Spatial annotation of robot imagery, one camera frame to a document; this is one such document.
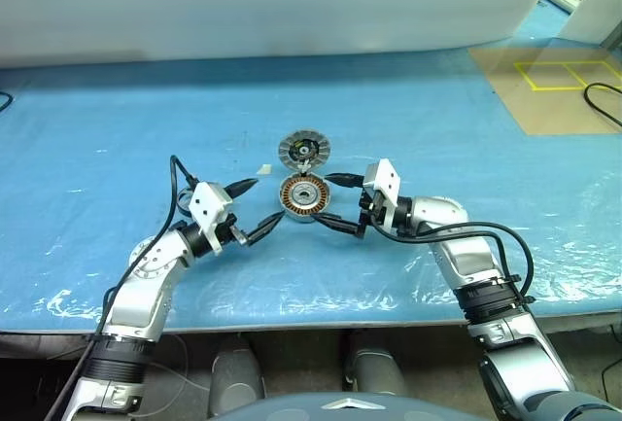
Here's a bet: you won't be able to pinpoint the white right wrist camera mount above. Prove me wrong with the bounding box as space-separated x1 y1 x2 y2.
362 158 402 237

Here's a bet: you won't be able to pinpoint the thin white floor cord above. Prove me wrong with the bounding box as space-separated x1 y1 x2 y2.
140 335 215 412

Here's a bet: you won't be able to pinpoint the white foam backdrop sheet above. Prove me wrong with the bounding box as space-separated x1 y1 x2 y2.
0 0 570 70

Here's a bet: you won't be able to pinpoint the white upright panel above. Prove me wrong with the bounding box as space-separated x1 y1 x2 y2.
558 0 622 46

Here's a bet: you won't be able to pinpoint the grey rounded shape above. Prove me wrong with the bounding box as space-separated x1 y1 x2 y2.
209 337 267 417
345 337 407 398

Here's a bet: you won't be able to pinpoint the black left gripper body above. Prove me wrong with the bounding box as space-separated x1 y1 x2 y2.
217 214 251 247

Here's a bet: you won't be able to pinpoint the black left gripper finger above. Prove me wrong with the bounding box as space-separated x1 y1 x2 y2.
226 176 260 200
245 210 286 246

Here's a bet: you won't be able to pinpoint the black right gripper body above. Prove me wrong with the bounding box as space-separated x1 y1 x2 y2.
357 186 389 240

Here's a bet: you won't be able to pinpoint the grey robot torso white emblem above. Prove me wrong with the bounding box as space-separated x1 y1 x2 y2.
206 391 419 421

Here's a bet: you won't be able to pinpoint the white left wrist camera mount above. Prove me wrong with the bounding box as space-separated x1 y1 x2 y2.
188 180 233 253

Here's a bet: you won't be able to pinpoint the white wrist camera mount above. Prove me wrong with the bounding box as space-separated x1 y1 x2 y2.
362 158 402 237
188 180 233 253

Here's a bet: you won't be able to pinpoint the silver ribbed motor cover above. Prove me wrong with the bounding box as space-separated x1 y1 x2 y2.
277 128 328 172

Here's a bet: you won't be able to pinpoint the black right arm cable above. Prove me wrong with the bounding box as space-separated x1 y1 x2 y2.
368 216 536 305

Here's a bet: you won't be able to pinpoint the silver motor stator copper windings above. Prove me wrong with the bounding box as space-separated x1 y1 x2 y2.
277 172 332 223

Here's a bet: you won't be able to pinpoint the blue plastic table cover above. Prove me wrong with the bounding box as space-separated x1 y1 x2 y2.
0 0 622 333

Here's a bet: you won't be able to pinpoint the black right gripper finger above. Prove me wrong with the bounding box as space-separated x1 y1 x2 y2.
310 212 362 237
324 171 365 189

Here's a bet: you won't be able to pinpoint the brown cardboard sheet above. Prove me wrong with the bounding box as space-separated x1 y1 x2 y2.
466 46 622 136

